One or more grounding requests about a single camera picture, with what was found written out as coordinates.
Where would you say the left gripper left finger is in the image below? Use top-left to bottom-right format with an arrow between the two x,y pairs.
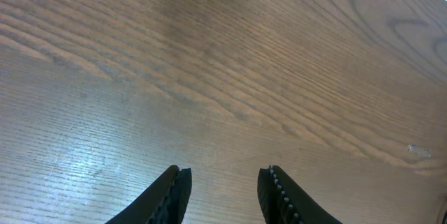
106,165 -> 192,224

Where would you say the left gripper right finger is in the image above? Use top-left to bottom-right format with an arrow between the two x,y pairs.
257,165 -> 342,224

